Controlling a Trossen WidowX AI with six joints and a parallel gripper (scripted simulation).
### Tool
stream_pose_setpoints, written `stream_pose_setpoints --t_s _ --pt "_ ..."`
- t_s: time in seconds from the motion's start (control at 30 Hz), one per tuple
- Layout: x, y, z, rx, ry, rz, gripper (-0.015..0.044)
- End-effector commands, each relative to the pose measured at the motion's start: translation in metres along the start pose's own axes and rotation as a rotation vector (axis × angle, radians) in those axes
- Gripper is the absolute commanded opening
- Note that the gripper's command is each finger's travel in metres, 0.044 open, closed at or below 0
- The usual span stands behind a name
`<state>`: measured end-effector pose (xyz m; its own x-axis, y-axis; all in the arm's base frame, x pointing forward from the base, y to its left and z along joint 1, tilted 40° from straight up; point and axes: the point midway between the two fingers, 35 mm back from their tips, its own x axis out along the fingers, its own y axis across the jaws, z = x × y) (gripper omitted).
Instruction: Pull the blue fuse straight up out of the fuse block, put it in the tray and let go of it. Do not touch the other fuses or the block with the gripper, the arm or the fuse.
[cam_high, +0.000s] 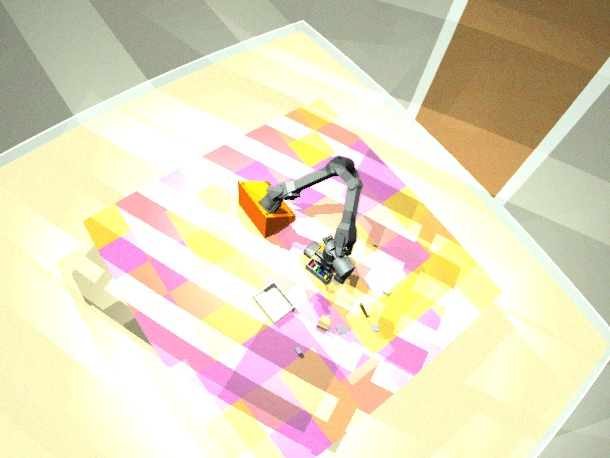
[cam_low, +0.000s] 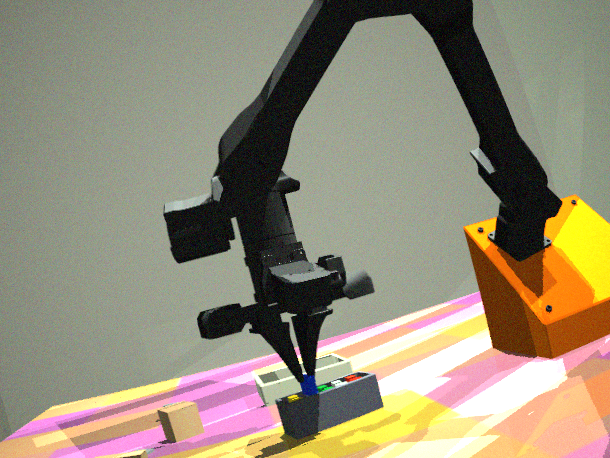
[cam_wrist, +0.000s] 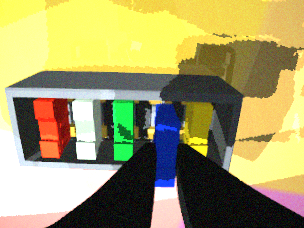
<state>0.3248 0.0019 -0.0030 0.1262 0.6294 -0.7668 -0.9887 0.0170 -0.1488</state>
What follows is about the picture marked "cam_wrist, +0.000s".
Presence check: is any grey fuse block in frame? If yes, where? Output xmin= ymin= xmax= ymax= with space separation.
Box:
xmin=4 ymin=70 xmax=244 ymax=171

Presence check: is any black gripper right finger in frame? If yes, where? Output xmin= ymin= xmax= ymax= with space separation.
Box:
xmin=175 ymin=143 xmax=304 ymax=228

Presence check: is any green fuse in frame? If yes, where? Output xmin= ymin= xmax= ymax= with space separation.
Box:
xmin=113 ymin=99 xmax=135 ymax=161

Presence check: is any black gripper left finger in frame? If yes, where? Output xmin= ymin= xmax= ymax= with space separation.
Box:
xmin=41 ymin=142 xmax=156 ymax=228

